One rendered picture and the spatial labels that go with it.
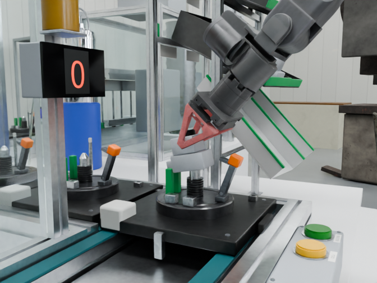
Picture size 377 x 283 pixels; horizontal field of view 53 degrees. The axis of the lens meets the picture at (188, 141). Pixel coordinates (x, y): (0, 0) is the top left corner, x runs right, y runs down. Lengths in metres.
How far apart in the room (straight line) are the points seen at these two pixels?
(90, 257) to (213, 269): 0.19
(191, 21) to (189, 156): 0.39
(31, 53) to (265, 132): 0.63
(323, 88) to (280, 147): 10.51
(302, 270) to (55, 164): 0.37
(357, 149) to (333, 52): 6.44
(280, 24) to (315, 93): 10.95
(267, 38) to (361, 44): 4.34
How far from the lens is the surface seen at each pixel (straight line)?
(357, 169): 5.33
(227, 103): 0.61
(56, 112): 0.59
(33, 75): 0.53
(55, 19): 0.56
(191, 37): 0.94
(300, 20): 0.58
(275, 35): 0.57
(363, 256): 0.85
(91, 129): 1.56
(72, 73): 0.55
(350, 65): 11.34
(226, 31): 0.63
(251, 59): 0.60
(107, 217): 0.65
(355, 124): 5.27
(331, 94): 11.41
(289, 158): 0.96
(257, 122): 0.99
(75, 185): 0.77
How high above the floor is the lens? 1.18
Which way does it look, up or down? 8 degrees down
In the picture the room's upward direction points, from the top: straight up
